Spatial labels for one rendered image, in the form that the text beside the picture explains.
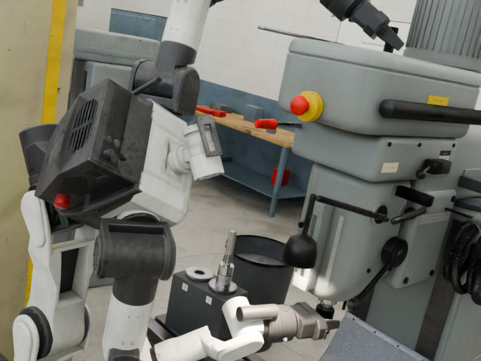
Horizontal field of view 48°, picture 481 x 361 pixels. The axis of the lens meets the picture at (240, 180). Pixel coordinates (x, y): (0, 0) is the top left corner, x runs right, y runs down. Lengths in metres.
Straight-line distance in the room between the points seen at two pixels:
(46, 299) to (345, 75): 0.95
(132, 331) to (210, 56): 7.34
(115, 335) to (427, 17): 1.02
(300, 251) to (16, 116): 1.78
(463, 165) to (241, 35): 6.58
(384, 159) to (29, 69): 1.84
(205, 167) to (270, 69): 6.31
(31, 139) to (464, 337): 1.31
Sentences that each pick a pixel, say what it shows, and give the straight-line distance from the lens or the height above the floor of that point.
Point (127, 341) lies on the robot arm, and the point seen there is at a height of 1.22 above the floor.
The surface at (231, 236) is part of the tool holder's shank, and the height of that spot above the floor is 1.29.
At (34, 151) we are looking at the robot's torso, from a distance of 1.46.
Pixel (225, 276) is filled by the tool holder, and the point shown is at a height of 1.16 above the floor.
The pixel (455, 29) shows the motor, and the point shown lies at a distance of 1.41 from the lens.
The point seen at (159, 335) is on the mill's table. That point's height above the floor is 0.93.
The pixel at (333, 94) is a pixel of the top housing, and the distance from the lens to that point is 1.08.
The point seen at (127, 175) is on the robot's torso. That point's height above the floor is 1.57.
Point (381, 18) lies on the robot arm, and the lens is 1.23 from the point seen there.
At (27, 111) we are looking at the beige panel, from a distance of 2.65.
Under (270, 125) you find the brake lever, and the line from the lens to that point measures 1.16.
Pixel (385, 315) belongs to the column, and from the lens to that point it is 1.77.
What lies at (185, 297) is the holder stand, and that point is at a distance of 1.76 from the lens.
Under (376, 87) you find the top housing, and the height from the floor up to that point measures 1.82.
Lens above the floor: 1.86
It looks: 14 degrees down
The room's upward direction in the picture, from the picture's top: 11 degrees clockwise
